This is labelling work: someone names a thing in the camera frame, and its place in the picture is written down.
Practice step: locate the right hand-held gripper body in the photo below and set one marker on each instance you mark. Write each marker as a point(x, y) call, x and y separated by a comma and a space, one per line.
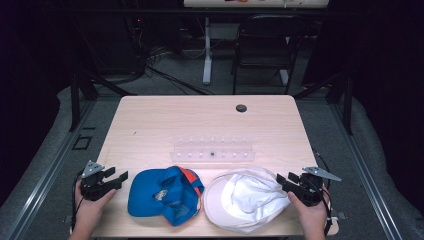
point(310, 191)

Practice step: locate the aluminium floor rail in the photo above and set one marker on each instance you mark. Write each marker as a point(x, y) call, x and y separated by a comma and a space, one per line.
point(366, 173)
point(50, 170)

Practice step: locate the person's right hand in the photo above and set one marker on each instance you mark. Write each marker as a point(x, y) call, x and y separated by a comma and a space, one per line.
point(313, 218)

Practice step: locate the black folding chair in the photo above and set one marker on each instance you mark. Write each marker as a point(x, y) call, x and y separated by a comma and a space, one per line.
point(266, 36)

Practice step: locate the blue cap with orange trim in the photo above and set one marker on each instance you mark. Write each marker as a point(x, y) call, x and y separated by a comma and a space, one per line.
point(150, 196)

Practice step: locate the person's left hand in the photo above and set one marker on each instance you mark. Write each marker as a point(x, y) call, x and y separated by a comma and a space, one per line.
point(88, 211)

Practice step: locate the black round table grommet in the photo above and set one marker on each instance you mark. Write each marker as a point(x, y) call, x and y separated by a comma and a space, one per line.
point(241, 108)

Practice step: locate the clear acrylic rack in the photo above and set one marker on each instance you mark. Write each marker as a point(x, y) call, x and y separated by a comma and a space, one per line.
point(213, 150)

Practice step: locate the white desk leg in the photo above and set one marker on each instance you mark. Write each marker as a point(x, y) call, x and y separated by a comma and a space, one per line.
point(284, 76)
point(207, 66)

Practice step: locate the black metal stand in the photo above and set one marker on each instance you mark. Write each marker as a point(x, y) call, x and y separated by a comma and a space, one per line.
point(348, 106)
point(75, 100)

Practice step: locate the white cap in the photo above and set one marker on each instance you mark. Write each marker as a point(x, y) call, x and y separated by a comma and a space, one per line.
point(246, 203)

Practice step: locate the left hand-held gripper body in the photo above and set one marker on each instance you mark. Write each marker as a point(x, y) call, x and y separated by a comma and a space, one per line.
point(93, 186)

